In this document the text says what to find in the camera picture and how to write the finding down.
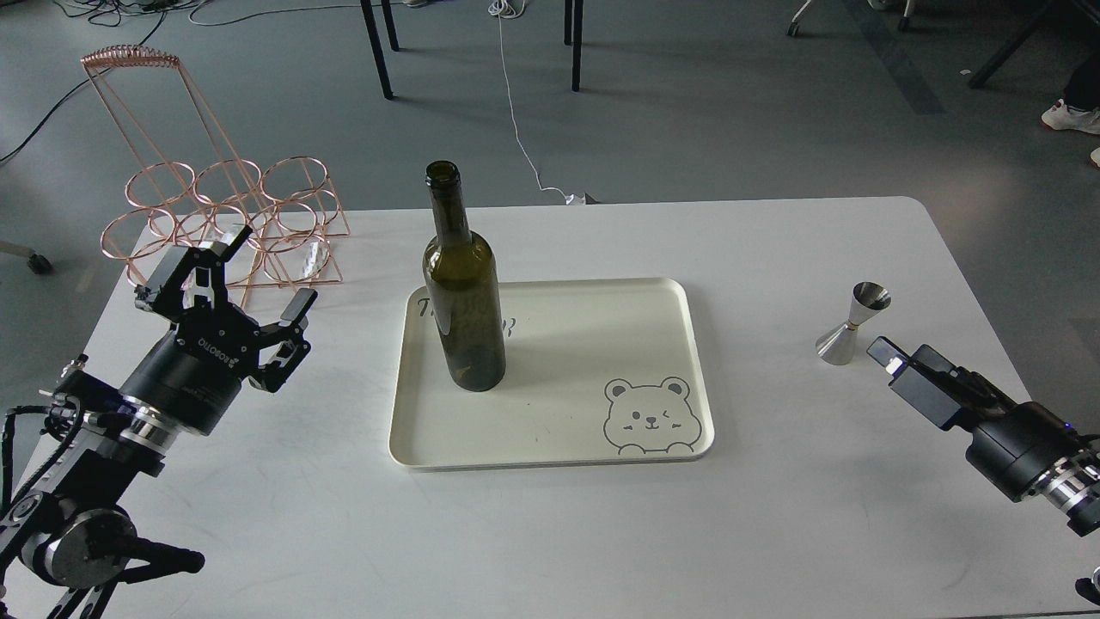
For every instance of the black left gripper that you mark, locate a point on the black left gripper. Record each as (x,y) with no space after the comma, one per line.
(195,371)

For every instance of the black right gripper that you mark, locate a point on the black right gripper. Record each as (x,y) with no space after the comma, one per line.
(1021,448)

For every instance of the steel double jigger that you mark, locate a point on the steel double jigger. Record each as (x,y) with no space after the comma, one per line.
(837,347)

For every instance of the dark green wine bottle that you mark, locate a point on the dark green wine bottle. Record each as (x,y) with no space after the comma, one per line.
(462,283)

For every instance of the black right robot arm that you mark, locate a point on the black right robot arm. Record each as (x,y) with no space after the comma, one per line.
(1082,518)

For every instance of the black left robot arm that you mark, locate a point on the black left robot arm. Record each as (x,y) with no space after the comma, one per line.
(67,464)

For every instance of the chair caster wheel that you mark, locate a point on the chair caster wheel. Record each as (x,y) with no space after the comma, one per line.
(36,262)

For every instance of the white sneaker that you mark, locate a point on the white sneaker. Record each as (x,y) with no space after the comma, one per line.
(1064,117)

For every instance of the cream bear serving tray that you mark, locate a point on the cream bear serving tray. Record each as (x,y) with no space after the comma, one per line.
(599,371)

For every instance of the black desk leg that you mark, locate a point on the black desk leg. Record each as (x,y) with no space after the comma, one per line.
(1011,45)

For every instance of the copper wire wine rack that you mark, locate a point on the copper wire wine rack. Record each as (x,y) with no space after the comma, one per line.
(292,207)

